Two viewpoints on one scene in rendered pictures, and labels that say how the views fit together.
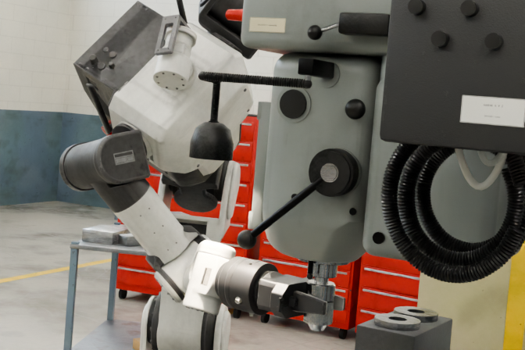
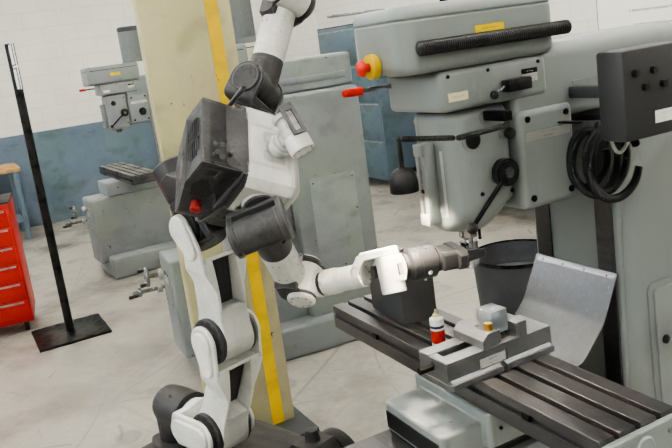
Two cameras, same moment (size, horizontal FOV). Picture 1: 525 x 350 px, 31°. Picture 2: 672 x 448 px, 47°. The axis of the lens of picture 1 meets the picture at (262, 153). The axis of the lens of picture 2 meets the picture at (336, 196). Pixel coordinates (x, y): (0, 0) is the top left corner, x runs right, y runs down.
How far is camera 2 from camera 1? 1.78 m
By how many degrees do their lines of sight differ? 53
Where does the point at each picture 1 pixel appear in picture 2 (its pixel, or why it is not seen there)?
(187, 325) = (244, 331)
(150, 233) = (296, 266)
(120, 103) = (255, 180)
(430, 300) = not seen: hidden behind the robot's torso
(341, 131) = (498, 148)
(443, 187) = (556, 160)
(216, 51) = not seen: hidden behind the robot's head
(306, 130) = (481, 153)
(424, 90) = (641, 112)
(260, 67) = not seen: outside the picture
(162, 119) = (288, 181)
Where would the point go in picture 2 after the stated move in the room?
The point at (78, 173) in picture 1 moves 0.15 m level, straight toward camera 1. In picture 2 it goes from (258, 243) to (313, 243)
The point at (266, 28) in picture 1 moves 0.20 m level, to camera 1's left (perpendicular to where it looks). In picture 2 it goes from (458, 98) to (416, 111)
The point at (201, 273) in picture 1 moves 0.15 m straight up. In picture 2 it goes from (396, 268) to (389, 211)
